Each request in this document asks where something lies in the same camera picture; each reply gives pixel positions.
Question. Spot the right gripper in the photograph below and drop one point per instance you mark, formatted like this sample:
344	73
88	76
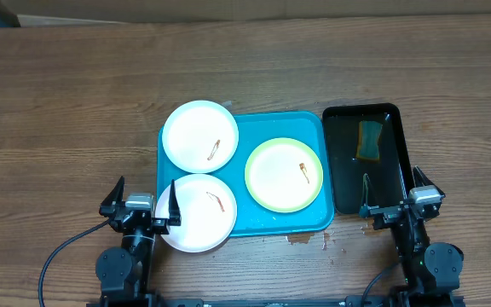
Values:
399	212

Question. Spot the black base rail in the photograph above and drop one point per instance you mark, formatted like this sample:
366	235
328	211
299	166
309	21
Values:
271	302

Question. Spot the teal plastic tray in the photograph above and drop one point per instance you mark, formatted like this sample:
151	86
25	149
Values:
254	129

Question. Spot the green yellow sponge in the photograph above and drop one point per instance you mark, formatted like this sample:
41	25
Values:
369	133

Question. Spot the yellow-green rimmed plate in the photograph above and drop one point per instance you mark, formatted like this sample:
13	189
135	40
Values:
283	175

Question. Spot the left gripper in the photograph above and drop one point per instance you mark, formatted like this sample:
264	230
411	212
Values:
162	226

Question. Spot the white plate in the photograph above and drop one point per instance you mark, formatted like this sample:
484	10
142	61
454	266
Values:
200	136
208	210

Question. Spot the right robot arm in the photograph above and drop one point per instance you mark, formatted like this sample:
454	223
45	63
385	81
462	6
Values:
431	270

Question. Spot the black water tray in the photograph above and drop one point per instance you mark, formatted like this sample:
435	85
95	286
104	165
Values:
391	176

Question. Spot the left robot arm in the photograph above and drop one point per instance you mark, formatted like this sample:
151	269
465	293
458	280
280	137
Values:
124	270

